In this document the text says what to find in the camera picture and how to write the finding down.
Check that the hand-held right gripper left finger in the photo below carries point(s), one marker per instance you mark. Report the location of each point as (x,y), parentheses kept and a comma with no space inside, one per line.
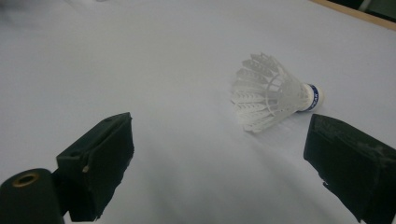
(99,161)

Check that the white table mat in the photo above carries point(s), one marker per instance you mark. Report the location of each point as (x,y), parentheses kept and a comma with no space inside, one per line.
(174,68)

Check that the white feather shuttlecock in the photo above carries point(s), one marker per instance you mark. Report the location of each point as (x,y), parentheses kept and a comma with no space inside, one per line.
(274,93)

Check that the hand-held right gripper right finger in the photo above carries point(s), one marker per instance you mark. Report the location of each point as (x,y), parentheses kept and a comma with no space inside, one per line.
(351,165)

